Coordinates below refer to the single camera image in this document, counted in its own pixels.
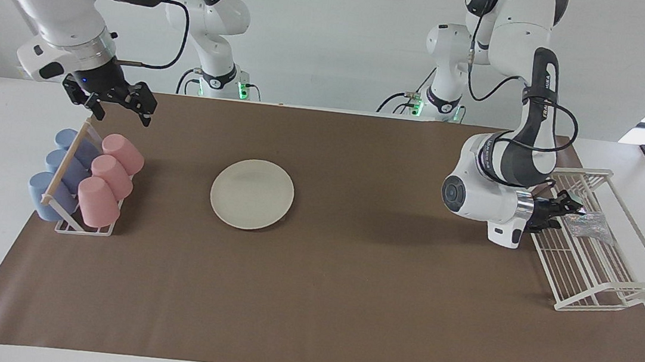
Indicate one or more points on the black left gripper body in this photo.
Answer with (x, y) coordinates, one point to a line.
(547, 212)

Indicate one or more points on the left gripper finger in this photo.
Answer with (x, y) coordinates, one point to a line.
(577, 203)
(571, 214)

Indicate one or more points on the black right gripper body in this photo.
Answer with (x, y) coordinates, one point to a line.
(105, 83)

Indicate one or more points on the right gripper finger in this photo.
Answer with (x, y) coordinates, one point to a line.
(146, 117)
(96, 109)

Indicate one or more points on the clear plastic packet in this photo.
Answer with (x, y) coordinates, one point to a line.
(593, 226)

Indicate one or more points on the cream round plate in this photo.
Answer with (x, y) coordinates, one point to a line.
(252, 194)

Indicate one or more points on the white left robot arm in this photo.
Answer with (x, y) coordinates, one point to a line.
(488, 198)

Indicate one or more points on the blue plastic cup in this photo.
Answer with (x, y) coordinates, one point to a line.
(73, 170)
(85, 149)
(40, 196)

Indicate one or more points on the pink plastic cup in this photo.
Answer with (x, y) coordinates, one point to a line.
(98, 202)
(124, 153)
(113, 176)

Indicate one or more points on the brown paper table mat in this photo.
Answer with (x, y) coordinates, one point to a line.
(345, 303)

